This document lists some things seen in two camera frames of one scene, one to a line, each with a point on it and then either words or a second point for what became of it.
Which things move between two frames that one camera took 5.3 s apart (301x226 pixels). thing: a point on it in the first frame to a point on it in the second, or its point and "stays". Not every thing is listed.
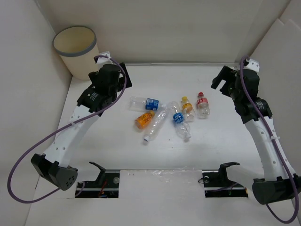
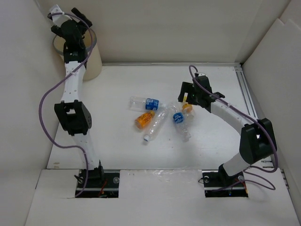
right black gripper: (227, 74) to (188, 87)
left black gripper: (94, 76) to (75, 11)
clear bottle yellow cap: (188, 112) stays
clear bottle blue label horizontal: (139, 103) stays
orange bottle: (143, 121) stays
